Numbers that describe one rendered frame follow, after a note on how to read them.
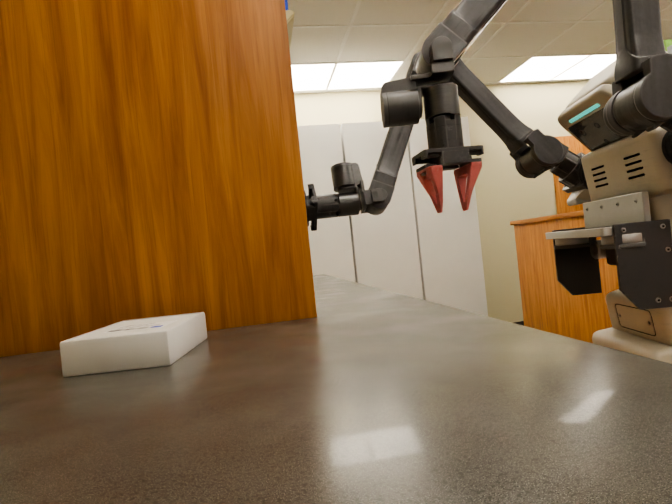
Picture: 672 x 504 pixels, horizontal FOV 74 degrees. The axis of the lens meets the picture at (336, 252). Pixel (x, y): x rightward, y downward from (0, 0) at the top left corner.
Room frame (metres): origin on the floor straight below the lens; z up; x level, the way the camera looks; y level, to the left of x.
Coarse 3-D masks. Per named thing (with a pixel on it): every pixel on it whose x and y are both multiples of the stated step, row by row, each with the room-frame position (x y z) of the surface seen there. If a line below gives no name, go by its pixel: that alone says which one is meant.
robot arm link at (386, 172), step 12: (396, 132) 1.11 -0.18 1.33; (408, 132) 1.12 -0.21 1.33; (384, 144) 1.12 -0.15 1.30; (396, 144) 1.10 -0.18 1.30; (384, 156) 1.10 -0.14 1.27; (396, 156) 1.10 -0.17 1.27; (384, 168) 1.09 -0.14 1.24; (396, 168) 1.09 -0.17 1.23; (372, 180) 1.07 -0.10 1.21; (384, 180) 1.07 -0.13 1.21; (372, 204) 1.06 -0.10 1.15; (384, 204) 1.06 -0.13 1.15
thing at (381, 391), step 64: (320, 320) 0.72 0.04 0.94; (384, 320) 0.65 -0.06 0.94; (448, 320) 0.60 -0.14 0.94; (0, 384) 0.49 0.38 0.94; (64, 384) 0.46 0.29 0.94; (128, 384) 0.43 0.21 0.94; (192, 384) 0.41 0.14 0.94; (256, 384) 0.39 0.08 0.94; (320, 384) 0.37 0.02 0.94; (384, 384) 0.35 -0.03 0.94; (448, 384) 0.34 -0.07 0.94; (512, 384) 0.32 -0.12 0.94; (576, 384) 0.31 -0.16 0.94; (640, 384) 0.29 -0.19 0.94; (0, 448) 0.30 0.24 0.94; (64, 448) 0.29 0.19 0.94; (128, 448) 0.28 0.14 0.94; (192, 448) 0.27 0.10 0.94; (256, 448) 0.26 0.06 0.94; (320, 448) 0.25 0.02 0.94; (384, 448) 0.24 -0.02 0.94; (448, 448) 0.23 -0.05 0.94; (512, 448) 0.23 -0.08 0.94; (576, 448) 0.22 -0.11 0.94; (640, 448) 0.21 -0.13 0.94
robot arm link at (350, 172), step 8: (336, 168) 1.08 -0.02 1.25; (344, 168) 1.08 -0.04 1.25; (352, 168) 1.09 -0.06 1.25; (336, 176) 1.08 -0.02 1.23; (344, 176) 1.07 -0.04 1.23; (352, 176) 1.08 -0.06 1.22; (360, 176) 1.09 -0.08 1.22; (336, 184) 1.08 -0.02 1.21; (344, 184) 1.07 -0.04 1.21; (352, 184) 1.08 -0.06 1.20; (360, 184) 1.08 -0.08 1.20; (360, 192) 1.10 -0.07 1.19; (368, 192) 1.06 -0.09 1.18; (376, 192) 1.05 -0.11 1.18; (384, 192) 1.05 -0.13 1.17; (368, 200) 1.05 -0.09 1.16; (376, 200) 1.05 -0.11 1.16; (384, 200) 1.06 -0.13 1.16
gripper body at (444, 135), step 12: (432, 120) 0.73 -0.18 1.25; (444, 120) 0.71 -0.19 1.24; (456, 120) 0.71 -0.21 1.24; (432, 132) 0.72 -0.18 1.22; (444, 132) 0.71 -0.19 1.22; (456, 132) 0.71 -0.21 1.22; (432, 144) 0.73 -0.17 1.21; (444, 144) 0.71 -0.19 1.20; (456, 144) 0.71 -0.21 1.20; (420, 156) 0.72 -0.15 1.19; (432, 156) 0.71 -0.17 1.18
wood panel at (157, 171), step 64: (0, 0) 0.69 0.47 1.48; (64, 0) 0.70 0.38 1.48; (128, 0) 0.72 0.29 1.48; (192, 0) 0.73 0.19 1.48; (256, 0) 0.75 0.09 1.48; (0, 64) 0.69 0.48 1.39; (64, 64) 0.70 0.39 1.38; (128, 64) 0.72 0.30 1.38; (192, 64) 0.73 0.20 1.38; (256, 64) 0.75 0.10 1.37; (0, 128) 0.68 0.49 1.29; (64, 128) 0.70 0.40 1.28; (128, 128) 0.71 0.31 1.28; (192, 128) 0.73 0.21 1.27; (256, 128) 0.75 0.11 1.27; (0, 192) 0.68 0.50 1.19; (64, 192) 0.70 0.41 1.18; (128, 192) 0.71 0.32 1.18; (192, 192) 0.73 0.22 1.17; (256, 192) 0.74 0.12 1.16; (0, 256) 0.68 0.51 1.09; (64, 256) 0.70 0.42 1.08; (128, 256) 0.71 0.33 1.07; (192, 256) 0.73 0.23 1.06; (256, 256) 0.74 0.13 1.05; (0, 320) 0.68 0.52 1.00; (64, 320) 0.69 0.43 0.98; (256, 320) 0.74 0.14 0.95
